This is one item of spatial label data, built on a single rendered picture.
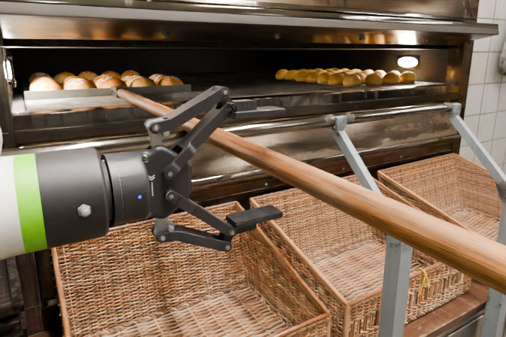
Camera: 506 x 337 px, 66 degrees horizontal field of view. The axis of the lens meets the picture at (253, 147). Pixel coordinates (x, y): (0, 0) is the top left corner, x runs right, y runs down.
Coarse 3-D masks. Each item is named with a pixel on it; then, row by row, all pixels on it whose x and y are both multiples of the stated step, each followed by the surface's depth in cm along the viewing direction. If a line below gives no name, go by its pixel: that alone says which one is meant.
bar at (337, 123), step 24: (288, 120) 89; (312, 120) 92; (336, 120) 95; (360, 120) 100; (456, 120) 119; (48, 144) 65; (72, 144) 66; (96, 144) 68; (120, 144) 70; (144, 144) 72; (168, 144) 75; (480, 144) 115; (360, 168) 91; (504, 192) 110; (504, 216) 109; (504, 240) 110; (408, 264) 85; (384, 288) 88; (384, 312) 89; (504, 312) 116; (384, 336) 89
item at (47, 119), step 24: (264, 96) 131; (288, 96) 133; (312, 96) 138; (336, 96) 144; (360, 96) 150; (384, 96) 157; (408, 96) 165; (24, 120) 94; (48, 120) 97; (72, 120) 99; (96, 120) 102; (120, 120) 106
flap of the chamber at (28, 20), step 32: (32, 32) 90; (64, 32) 93; (96, 32) 96; (128, 32) 99; (160, 32) 102; (192, 32) 106; (224, 32) 109; (256, 32) 114; (288, 32) 118; (320, 32) 123; (352, 32) 128; (384, 32) 134; (416, 32) 140; (448, 32) 147; (480, 32) 157
